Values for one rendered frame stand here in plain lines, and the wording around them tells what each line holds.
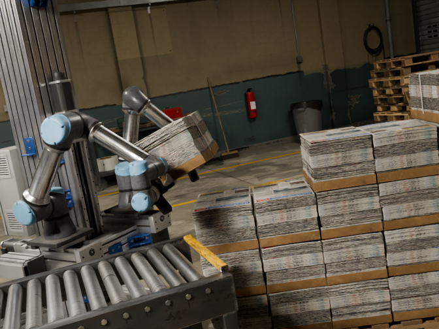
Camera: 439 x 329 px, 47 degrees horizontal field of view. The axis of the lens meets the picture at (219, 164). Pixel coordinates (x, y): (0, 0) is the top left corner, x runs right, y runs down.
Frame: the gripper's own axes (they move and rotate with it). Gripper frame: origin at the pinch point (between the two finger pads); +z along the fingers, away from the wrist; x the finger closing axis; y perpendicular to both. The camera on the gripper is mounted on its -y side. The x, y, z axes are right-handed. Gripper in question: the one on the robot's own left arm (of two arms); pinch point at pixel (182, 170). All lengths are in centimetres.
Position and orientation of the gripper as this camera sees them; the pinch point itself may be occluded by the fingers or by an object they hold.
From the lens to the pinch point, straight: 264.3
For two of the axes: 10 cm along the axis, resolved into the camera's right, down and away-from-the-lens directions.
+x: 8.5, -4.8, -2.0
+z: -1.3, 1.8, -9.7
